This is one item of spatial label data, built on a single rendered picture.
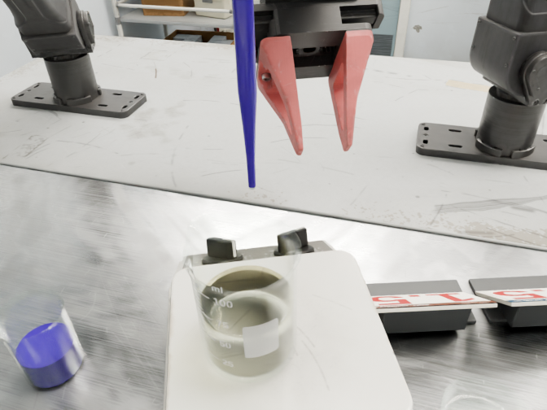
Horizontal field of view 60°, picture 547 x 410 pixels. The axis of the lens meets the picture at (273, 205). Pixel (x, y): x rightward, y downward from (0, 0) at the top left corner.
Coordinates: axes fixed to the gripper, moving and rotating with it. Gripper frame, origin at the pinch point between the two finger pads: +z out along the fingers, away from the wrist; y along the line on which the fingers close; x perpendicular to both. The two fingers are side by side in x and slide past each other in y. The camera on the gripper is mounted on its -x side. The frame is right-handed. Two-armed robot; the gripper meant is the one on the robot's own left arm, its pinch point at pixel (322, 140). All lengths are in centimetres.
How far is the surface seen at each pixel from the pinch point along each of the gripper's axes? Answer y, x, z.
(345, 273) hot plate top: -0.4, -2.6, 9.8
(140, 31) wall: -46, 207, -144
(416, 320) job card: 5.8, 3.2, 13.6
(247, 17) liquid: -6.0, -18.1, 1.8
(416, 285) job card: 7.8, 7.3, 11.1
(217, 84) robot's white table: -7.0, 38.9, -24.5
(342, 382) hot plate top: -2.5, -7.4, 15.4
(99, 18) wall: -60, 176, -132
